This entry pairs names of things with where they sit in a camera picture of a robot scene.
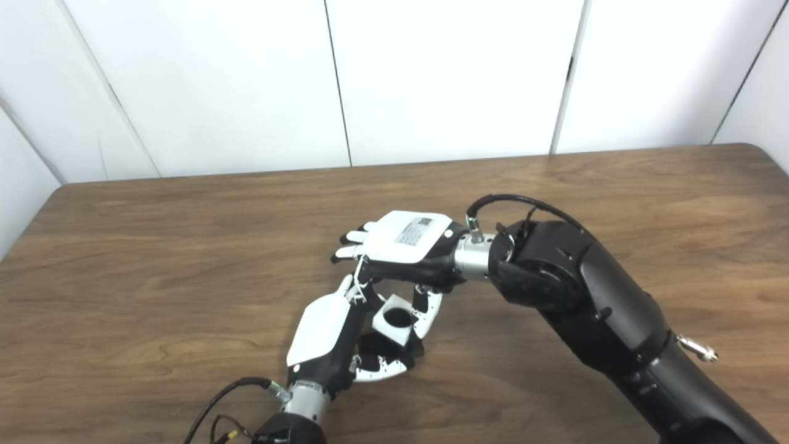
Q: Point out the black peg with base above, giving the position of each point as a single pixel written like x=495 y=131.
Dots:
x=376 y=351

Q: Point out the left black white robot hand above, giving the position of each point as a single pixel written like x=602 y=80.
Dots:
x=323 y=330

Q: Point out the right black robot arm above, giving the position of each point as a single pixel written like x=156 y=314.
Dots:
x=592 y=308

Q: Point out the white square piece with hole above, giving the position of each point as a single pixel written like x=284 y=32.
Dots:
x=385 y=333

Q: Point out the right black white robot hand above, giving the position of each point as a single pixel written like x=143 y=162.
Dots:
x=407 y=243

